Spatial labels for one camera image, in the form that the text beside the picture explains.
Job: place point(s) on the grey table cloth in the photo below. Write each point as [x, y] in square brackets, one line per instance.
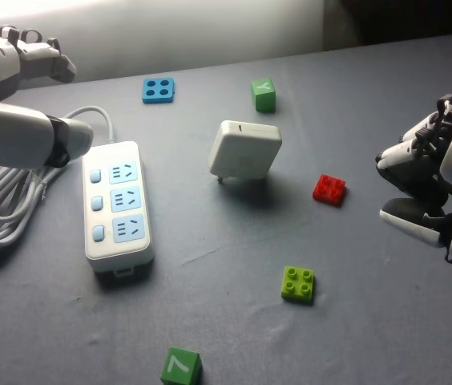
[226, 240]

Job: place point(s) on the lime green studded block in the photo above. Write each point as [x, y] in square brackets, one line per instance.
[298, 286]

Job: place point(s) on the green cube number 7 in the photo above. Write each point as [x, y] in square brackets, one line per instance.
[180, 367]

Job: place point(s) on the white power adapter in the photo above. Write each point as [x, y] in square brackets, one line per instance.
[246, 152]

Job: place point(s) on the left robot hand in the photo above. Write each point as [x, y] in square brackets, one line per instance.
[17, 138]

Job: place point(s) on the green cube letter Y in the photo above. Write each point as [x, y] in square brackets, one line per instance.
[265, 98]

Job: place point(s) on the white power strip blue sockets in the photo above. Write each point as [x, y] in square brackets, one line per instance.
[106, 248]

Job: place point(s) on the blue four-hole block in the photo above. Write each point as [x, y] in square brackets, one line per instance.
[158, 90]

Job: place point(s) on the red studded building block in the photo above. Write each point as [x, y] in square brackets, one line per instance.
[329, 190]

